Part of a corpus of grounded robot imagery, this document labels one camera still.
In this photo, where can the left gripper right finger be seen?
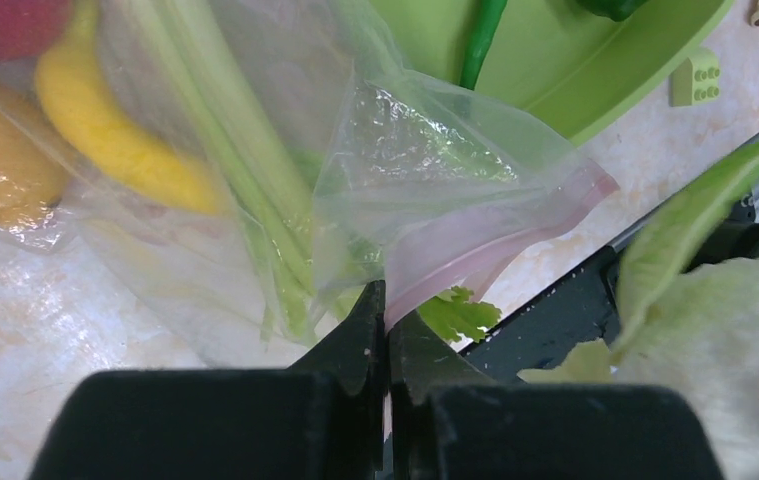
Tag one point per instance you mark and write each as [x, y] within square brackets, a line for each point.
[451, 421]

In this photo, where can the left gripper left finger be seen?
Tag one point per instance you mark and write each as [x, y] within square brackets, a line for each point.
[319, 418]

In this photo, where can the clear zip top bag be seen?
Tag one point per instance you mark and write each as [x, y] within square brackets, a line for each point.
[196, 270]

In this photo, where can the white toy cauliflower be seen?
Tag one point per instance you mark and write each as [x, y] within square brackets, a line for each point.
[695, 330]

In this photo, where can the green plastic bin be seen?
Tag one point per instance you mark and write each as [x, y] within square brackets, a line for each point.
[573, 70]

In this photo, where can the toy celery stalk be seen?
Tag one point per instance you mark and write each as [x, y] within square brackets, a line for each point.
[294, 108]

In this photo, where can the orange toy mango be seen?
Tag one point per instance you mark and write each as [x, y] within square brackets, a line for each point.
[32, 176]

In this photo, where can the yellow toy banana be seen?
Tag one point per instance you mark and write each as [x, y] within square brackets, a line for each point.
[75, 96]

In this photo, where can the red toy apple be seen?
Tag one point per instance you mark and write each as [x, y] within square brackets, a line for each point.
[27, 28]

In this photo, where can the green toy chili pepper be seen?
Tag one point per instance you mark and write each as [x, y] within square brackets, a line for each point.
[486, 20]

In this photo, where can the green lego brick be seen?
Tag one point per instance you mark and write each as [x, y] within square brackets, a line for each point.
[697, 80]

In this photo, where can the dark green toy avocado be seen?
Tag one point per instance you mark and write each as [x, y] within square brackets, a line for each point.
[614, 10]

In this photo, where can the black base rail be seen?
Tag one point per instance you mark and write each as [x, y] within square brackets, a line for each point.
[580, 306]

